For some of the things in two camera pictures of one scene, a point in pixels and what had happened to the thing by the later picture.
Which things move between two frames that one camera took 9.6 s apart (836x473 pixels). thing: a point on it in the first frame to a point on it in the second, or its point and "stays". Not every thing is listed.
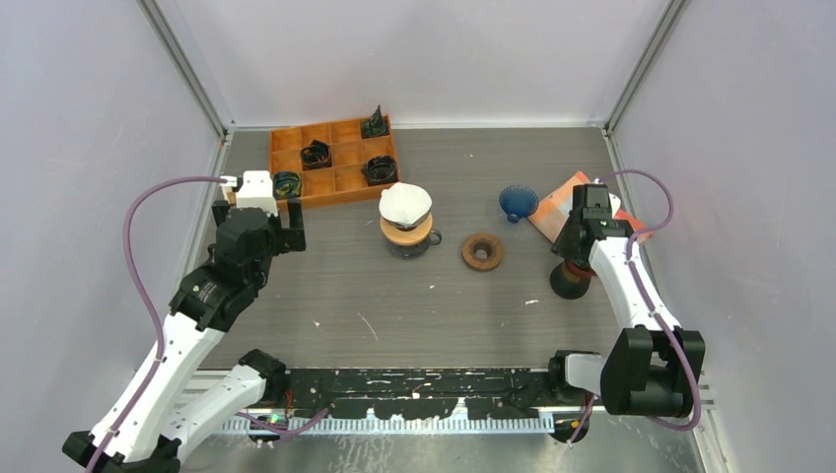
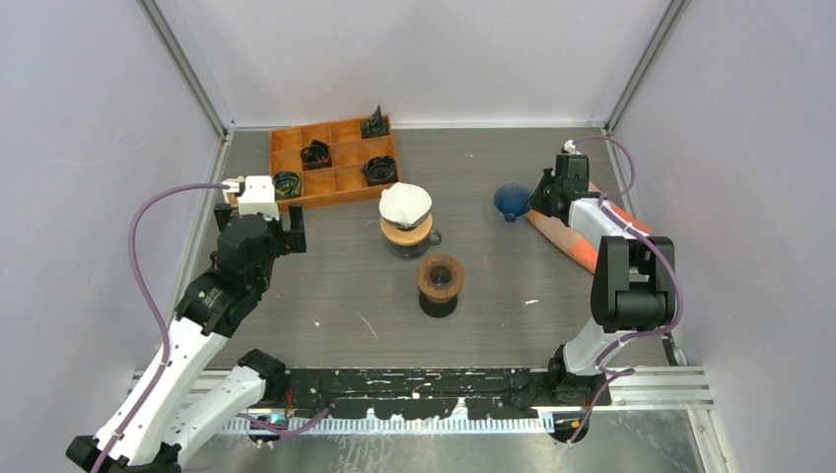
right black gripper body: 563,246 to 542,197
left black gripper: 289,238 stays
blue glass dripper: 519,201 stays
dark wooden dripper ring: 482,241 to 441,277
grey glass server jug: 415,250 stays
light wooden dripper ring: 411,237 stays
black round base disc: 569,284 to 437,310
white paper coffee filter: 404,202 stays
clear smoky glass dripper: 412,227 stays
